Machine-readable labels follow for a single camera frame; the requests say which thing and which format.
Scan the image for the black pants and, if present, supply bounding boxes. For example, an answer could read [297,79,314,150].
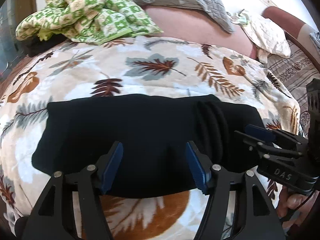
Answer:
[31,94,264,198]

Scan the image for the right hand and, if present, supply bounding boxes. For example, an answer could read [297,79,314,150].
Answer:
[276,186,319,229]

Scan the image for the striped patterned bedspread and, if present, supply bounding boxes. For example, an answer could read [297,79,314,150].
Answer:
[266,40,319,137]

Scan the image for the cream crumpled cloth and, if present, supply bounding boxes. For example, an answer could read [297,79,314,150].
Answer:
[228,9,291,64]

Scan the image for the leaf pattern fleece blanket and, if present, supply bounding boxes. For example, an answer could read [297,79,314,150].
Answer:
[1,36,302,234]

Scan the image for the brown headboard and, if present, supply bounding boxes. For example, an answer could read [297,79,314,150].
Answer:
[262,6,319,69]

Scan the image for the pink bed sheet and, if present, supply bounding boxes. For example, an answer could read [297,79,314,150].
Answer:
[143,5,257,59]

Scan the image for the green checkered quilt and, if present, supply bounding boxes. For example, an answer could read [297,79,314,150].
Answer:
[15,0,161,45]

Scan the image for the wooden glass door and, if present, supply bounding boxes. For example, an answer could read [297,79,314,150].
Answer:
[1,0,36,82]

